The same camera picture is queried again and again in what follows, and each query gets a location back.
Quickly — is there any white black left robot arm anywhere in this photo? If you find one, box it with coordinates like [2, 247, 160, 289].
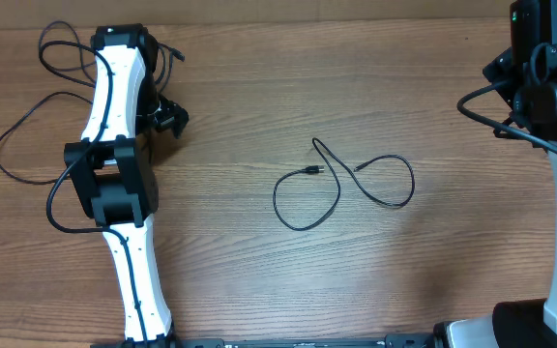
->
[64, 23, 189, 347]

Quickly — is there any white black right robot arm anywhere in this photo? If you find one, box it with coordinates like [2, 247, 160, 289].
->
[428, 0, 557, 348]

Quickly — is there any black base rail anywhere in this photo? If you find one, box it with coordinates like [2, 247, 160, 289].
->
[91, 333, 447, 348]

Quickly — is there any thin black usb cable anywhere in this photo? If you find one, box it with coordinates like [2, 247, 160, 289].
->
[37, 19, 187, 98]

